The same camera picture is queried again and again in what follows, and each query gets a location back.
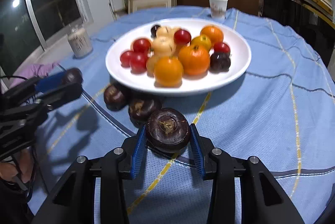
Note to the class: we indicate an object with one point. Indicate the white plate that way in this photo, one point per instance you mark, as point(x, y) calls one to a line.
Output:
point(230, 55)

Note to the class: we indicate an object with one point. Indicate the large orange tangerine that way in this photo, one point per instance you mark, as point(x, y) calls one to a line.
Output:
point(195, 59)

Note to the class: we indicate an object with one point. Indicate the dark purple mangosteen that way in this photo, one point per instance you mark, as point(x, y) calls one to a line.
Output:
point(168, 130)

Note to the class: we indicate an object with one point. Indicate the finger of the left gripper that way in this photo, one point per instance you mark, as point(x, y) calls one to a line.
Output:
point(62, 95)
point(49, 83)

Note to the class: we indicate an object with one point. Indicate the pink cloth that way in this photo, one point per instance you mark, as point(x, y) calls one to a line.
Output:
point(36, 69)

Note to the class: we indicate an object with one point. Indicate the white jar with lid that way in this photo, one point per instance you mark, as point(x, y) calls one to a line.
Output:
point(79, 41)

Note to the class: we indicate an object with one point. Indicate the dark mangosteen near plate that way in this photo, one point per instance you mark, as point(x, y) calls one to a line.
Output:
point(116, 96)

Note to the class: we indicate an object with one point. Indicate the pale yellow striped fruit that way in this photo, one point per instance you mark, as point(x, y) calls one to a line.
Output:
point(163, 46)

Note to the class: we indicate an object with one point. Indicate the window with metal frame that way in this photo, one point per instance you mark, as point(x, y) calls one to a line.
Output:
point(30, 27)

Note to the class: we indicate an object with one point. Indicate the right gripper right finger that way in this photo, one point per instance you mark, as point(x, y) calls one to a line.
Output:
point(216, 165)

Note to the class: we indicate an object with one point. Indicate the red tomato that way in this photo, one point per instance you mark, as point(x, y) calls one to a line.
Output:
point(138, 63)

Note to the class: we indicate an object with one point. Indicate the pale peach fruit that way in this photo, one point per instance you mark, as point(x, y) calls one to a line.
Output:
point(151, 62)

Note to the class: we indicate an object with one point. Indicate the dark mangosteen on table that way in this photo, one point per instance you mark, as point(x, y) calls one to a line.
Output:
point(140, 109)

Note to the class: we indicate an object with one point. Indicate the small dark mangosteen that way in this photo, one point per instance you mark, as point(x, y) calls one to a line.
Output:
point(73, 75)

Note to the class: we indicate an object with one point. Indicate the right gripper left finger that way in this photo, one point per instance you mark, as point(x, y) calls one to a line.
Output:
point(121, 163)

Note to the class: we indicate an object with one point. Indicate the white paper cup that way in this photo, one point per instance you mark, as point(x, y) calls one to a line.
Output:
point(218, 8)

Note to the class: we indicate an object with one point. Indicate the left hand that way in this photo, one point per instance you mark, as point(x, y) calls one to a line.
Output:
point(25, 165)

